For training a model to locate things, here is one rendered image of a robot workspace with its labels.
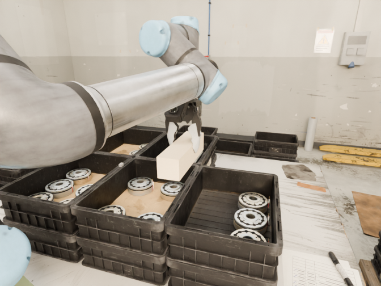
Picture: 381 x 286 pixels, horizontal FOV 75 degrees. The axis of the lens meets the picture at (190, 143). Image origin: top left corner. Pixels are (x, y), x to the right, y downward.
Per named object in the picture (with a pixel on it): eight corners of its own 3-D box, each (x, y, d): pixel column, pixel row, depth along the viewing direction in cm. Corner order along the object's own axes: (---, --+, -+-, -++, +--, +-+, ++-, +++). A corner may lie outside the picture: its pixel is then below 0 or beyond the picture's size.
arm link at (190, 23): (161, 16, 63) (178, 20, 70) (163, 62, 66) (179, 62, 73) (189, 13, 59) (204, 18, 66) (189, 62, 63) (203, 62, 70)
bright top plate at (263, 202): (266, 211, 84) (266, 209, 84) (236, 205, 87) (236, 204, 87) (268, 196, 93) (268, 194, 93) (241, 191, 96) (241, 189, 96)
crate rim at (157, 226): (162, 233, 66) (162, 225, 65) (68, 214, 74) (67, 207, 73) (199, 169, 102) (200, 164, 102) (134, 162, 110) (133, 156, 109)
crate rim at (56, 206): (68, 214, 74) (67, 207, 73) (-8, 198, 82) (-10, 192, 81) (134, 162, 110) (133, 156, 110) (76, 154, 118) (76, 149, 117)
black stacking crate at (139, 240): (163, 261, 70) (161, 227, 66) (74, 240, 77) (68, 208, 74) (199, 190, 105) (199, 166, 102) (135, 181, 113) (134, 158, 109)
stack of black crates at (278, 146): (291, 175, 266) (296, 134, 251) (292, 188, 239) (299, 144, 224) (252, 169, 278) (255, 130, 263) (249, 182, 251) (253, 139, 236)
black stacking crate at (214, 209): (276, 287, 62) (282, 251, 58) (164, 261, 69) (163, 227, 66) (274, 202, 97) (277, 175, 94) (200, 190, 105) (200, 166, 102)
